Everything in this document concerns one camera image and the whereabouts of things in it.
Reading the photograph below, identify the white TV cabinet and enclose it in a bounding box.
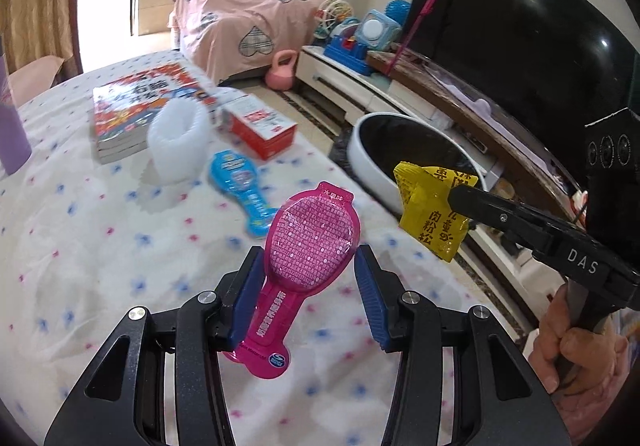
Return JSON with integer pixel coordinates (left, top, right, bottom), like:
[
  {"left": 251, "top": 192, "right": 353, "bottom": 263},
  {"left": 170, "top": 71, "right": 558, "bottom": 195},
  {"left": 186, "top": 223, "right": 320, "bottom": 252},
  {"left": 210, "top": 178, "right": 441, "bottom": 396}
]
[{"left": 294, "top": 44, "right": 591, "bottom": 322}]

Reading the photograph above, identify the black television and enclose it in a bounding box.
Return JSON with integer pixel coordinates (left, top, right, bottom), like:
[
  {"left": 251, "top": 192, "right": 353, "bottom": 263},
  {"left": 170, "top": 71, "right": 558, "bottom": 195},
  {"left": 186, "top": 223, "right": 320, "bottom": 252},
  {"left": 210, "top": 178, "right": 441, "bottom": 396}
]
[{"left": 405, "top": 0, "right": 639, "bottom": 189}]

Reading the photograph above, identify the yellow snack wrapper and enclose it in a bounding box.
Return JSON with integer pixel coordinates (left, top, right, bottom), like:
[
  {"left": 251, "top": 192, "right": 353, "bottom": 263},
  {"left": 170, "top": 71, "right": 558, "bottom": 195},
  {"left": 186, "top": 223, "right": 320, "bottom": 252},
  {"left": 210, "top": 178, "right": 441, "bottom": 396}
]
[{"left": 394, "top": 161, "right": 478, "bottom": 263}]

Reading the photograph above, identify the blue toy set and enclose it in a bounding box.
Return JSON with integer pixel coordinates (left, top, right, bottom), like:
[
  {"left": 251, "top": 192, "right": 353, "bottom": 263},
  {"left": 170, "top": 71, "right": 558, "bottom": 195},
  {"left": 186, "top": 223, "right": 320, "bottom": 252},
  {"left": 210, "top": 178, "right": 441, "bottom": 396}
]
[{"left": 314, "top": 0, "right": 404, "bottom": 76}]

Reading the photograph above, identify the pink kettlebell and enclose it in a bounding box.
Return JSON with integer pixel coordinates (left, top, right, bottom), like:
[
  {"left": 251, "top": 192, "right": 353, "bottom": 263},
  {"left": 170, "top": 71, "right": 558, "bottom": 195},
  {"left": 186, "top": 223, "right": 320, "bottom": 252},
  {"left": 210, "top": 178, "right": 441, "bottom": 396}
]
[{"left": 265, "top": 50, "right": 298, "bottom": 92}]

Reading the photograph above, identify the white trash bin black liner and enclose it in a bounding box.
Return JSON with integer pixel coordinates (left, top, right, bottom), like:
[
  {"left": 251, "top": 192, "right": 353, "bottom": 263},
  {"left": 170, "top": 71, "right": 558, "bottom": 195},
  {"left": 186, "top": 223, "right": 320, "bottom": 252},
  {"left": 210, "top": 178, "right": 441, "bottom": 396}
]
[{"left": 346, "top": 112, "right": 487, "bottom": 218}]

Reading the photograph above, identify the person's right hand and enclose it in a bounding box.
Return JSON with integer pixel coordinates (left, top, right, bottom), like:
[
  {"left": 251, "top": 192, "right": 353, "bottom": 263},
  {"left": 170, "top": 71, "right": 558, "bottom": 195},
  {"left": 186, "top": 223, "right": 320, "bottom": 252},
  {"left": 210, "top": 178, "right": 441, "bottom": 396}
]
[{"left": 527, "top": 283, "right": 632, "bottom": 396}]

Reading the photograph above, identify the pink heart sofa cover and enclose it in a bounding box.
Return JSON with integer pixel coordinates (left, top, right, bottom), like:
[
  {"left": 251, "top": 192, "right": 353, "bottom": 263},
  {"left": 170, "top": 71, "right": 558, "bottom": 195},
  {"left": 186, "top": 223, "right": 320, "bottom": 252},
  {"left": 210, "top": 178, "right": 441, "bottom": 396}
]
[{"left": 169, "top": 0, "right": 326, "bottom": 84}]

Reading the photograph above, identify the red white small box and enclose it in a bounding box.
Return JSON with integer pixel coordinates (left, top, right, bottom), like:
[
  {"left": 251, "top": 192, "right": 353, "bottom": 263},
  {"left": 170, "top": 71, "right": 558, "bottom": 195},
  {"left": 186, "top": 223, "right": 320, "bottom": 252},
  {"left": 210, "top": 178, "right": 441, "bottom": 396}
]
[{"left": 222, "top": 95, "right": 297, "bottom": 161}]

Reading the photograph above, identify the pink brush-shaped candy pack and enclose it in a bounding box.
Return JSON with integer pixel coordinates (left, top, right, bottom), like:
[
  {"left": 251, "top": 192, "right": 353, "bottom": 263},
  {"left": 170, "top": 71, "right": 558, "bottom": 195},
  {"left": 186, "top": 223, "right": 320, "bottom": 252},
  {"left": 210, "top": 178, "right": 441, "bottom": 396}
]
[{"left": 227, "top": 182, "right": 360, "bottom": 379}]

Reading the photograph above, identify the purple travel mug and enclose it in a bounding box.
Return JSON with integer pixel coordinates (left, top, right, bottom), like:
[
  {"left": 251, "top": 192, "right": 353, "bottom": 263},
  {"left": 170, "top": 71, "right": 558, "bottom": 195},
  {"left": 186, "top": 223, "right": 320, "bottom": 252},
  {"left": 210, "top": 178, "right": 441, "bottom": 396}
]
[{"left": 0, "top": 50, "right": 32, "bottom": 175}]

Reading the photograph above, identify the blue brush-shaped candy pack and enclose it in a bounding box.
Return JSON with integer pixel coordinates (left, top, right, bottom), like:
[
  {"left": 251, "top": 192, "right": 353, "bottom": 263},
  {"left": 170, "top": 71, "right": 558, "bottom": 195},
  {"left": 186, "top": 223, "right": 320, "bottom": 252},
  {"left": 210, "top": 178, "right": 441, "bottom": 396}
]
[{"left": 209, "top": 149, "right": 278, "bottom": 238}]

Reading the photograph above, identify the blue spiky ball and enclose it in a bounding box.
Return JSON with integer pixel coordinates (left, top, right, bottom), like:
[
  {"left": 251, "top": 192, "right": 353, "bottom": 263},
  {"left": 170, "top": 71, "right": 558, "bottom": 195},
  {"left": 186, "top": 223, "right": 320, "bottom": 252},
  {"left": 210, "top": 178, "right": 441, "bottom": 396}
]
[{"left": 385, "top": 0, "right": 411, "bottom": 27}]

